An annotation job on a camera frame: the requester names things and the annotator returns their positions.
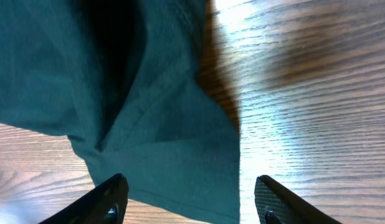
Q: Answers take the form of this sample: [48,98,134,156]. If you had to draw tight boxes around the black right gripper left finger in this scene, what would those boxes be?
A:
[39,174,129,224]

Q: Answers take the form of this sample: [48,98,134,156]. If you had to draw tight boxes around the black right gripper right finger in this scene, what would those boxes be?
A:
[254,175,341,224]

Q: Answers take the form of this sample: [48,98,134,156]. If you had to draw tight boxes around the black t-shirt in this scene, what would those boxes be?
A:
[0,0,240,223]

